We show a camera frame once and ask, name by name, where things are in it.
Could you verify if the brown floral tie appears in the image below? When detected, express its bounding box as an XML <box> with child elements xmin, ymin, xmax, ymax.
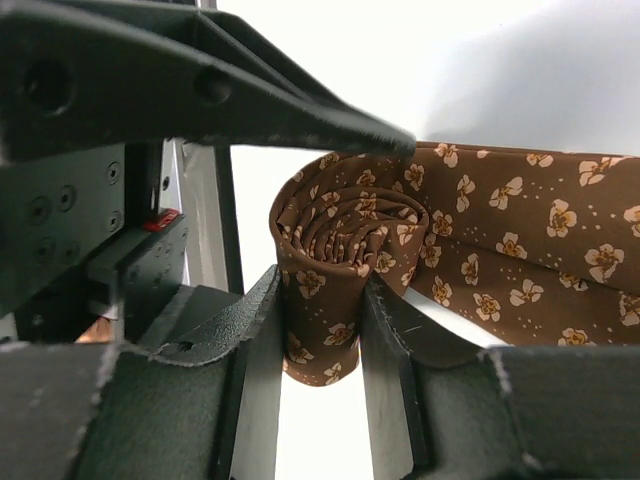
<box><xmin>269</xmin><ymin>142</ymin><xmax>639</xmax><ymax>387</ymax></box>

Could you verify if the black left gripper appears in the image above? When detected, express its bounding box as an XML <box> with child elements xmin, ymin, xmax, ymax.
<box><xmin>1</xmin><ymin>145</ymin><xmax>188</xmax><ymax>340</ymax></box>

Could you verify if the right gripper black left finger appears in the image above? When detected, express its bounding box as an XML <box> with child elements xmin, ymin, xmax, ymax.
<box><xmin>134</xmin><ymin>268</ymin><xmax>283</xmax><ymax>479</ymax></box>

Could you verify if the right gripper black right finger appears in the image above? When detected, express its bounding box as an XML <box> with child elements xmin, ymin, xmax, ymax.
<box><xmin>361</xmin><ymin>277</ymin><xmax>495</xmax><ymax>479</ymax></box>

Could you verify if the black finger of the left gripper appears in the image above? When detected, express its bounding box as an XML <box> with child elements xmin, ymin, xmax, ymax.
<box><xmin>1</xmin><ymin>1</ymin><xmax>416</xmax><ymax>161</ymax></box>

